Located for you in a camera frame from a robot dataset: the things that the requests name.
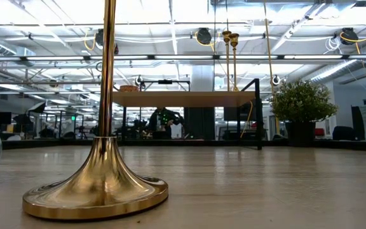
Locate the brass candlestick holder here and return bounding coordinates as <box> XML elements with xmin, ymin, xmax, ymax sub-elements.
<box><xmin>228</xmin><ymin>32</ymin><xmax>240</xmax><ymax>92</ymax></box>
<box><xmin>22</xmin><ymin>0</ymin><xmax>170</xmax><ymax>221</ymax></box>
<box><xmin>222</xmin><ymin>29</ymin><xmax>233</xmax><ymax>92</ymax></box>

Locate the wooden shelf with black legs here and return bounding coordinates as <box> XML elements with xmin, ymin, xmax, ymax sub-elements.
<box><xmin>112</xmin><ymin>78</ymin><xmax>264</xmax><ymax>151</ymax></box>

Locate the concrete column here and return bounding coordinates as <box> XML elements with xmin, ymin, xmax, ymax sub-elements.
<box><xmin>190</xmin><ymin>65</ymin><xmax>216</xmax><ymax>141</ymax></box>

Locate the black studio light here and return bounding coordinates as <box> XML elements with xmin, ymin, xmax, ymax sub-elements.
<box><xmin>27</xmin><ymin>101</ymin><xmax>47</xmax><ymax>115</ymax></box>

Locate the black aluminium table frame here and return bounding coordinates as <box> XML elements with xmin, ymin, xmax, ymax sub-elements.
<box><xmin>1</xmin><ymin>138</ymin><xmax>366</xmax><ymax>153</ymax></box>

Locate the green potted plant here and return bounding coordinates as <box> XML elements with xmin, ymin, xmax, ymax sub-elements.
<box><xmin>269</xmin><ymin>78</ymin><xmax>339</xmax><ymax>148</ymax></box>

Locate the grey white panel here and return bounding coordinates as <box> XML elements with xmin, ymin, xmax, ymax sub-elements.
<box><xmin>351</xmin><ymin>104</ymin><xmax>366</xmax><ymax>141</ymax></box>

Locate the person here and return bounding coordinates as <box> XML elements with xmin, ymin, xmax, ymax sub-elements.
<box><xmin>147</xmin><ymin>107</ymin><xmax>184</xmax><ymax>140</ymax></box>

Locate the dark blue chair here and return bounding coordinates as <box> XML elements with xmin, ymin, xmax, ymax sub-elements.
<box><xmin>332</xmin><ymin>125</ymin><xmax>356</xmax><ymax>141</ymax></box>

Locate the whiteboard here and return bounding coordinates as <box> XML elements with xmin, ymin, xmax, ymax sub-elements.
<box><xmin>170</xmin><ymin>123</ymin><xmax>183</xmax><ymax>139</ymax></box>

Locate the drooping yellow cable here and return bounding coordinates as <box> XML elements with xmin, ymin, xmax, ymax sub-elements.
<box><xmin>240</xmin><ymin>101</ymin><xmax>254</xmax><ymax>139</ymax></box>

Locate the long hanging yellow cable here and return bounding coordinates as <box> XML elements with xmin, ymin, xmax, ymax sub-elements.
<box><xmin>263</xmin><ymin>0</ymin><xmax>281</xmax><ymax>136</ymax></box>

